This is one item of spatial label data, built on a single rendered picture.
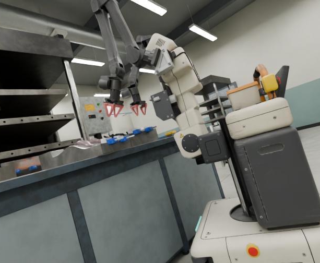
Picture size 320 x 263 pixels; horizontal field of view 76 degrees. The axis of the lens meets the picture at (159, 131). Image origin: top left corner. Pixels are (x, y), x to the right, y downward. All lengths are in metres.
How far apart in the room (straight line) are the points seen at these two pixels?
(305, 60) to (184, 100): 6.54
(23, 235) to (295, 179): 1.10
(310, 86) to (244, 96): 6.39
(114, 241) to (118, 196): 0.22
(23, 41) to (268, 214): 2.10
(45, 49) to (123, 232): 1.67
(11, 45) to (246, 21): 7.14
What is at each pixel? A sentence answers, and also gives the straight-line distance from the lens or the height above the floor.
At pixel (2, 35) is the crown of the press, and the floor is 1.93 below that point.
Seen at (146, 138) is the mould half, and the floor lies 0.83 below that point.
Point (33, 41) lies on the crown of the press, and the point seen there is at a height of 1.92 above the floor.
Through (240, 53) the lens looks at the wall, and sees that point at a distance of 7.96.
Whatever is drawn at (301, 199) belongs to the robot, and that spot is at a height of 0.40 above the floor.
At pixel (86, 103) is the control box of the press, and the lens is 2.29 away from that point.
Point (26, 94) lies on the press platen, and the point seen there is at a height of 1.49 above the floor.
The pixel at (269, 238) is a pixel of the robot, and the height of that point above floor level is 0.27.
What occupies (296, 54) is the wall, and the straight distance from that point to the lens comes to 7.59.
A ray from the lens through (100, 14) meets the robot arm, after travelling 1.33.
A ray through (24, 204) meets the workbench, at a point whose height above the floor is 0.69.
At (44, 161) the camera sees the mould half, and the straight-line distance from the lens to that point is 1.43.
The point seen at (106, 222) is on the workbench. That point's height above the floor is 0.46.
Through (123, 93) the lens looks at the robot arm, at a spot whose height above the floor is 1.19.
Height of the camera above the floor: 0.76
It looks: 4 degrees up
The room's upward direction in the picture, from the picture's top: 16 degrees counter-clockwise
